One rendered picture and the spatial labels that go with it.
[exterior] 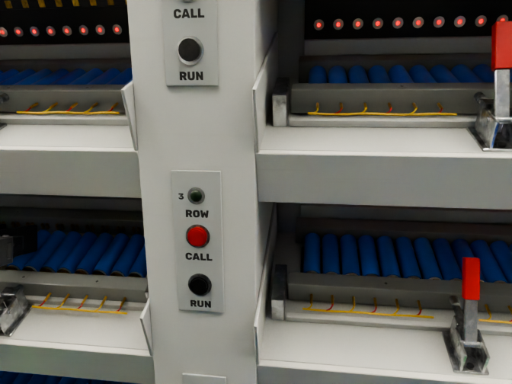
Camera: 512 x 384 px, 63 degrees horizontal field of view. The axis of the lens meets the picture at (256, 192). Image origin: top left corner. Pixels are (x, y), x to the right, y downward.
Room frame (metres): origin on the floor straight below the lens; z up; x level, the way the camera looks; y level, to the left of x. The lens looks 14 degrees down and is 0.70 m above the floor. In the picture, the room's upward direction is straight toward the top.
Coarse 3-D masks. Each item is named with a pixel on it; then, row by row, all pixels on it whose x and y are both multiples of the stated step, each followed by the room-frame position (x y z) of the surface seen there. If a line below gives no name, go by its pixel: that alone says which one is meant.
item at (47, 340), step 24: (48, 312) 0.38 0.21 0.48; (72, 312) 0.38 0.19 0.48; (96, 312) 0.38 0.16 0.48; (144, 312) 0.32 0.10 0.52; (0, 336) 0.35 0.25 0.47; (24, 336) 0.35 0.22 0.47; (48, 336) 0.35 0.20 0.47; (72, 336) 0.35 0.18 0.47; (96, 336) 0.35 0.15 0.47; (120, 336) 0.35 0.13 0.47; (144, 336) 0.35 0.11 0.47; (0, 360) 0.36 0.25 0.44; (24, 360) 0.35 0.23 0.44; (48, 360) 0.35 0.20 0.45; (72, 360) 0.34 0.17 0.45; (96, 360) 0.34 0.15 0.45; (120, 360) 0.33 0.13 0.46; (144, 360) 0.33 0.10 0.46
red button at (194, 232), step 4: (196, 228) 0.32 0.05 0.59; (200, 228) 0.32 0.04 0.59; (188, 232) 0.32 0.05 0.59; (192, 232) 0.31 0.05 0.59; (196, 232) 0.31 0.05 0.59; (200, 232) 0.31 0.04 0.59; (204, 232) 0.31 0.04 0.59; (188, 236) 0.32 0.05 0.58; (192, 236) 0.31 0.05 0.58; (196, 236) 0.31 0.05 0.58; (200, 236) 0.31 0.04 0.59; (204, 236) 0.31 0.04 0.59; (188, 240) 0.32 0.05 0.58; (192, 240) 0.32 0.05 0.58; (196, 240) 0.31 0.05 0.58; (200, 240) 0.31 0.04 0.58; (204, 240) 0.31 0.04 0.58; (192, 244) 0.32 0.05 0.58; (196, 244) 0.31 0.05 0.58; (200, 244) 0.31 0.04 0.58
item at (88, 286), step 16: (0, 272) 0.41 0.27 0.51; (16, 272) 0.41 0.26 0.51; (32, 272) 0.41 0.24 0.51; (48, 272) 0.41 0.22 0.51; (0, 288) 0.40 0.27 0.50; (32, 288) 0.39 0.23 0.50; (48, 288) 0.39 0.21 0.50; (64, 288) 0.39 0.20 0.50; (80, 288) 0.39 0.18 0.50; (96, 288) 0.38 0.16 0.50; (112, 288) 0.38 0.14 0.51; (128, 288) 0.38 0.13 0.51; (144, 288) 0.38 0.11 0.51
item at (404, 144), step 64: (320, 0) 0.47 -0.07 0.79; (384, 0) 0.46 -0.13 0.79; (448, 0) 0.45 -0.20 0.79; (320, 64) 0.46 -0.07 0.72; (384, 64) 0.45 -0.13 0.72; (448, 64) 0.44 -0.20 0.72; (256, 128) 0.31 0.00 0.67; (320, 128) 0.35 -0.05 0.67; (384, 128) 0.35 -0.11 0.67; (448, 128) 0.34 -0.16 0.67; (320, 192) 0.32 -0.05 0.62; (384, 192) 0.31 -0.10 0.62; (448, 192) 0.30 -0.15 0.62
